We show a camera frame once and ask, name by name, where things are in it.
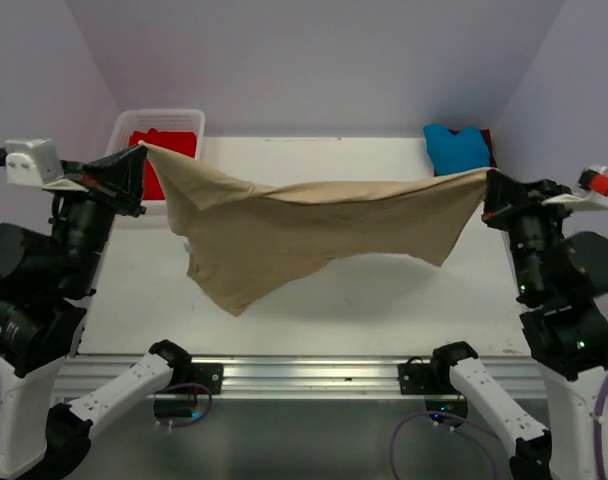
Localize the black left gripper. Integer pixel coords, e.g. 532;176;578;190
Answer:
43;141;148;292

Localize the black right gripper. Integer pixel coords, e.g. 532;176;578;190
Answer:
481;167;580;297

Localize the beige t shirt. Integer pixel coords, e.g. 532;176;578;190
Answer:
147;145;491;316

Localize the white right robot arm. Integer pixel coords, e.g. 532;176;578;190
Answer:
429;167;608;479

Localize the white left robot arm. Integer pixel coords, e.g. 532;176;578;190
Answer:
0;139;192;479

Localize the blue folded t shirt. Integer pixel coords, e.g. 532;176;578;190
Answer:
422;122;492;177

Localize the white plastic basket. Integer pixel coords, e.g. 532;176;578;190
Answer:
105;107;207;221

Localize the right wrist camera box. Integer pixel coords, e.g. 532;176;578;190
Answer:
542;165;608;212

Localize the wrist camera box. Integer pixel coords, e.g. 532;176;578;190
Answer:
5;139;87;192
542;165;608;212

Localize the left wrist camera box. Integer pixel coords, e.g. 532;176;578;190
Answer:
5;139;87;192

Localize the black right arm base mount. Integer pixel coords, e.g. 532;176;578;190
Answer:
397;341;479;396

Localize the aluminium table edge rail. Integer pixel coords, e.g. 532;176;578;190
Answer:
48;353;570;401

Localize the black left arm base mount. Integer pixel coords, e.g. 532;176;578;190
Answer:
148;340;224;395

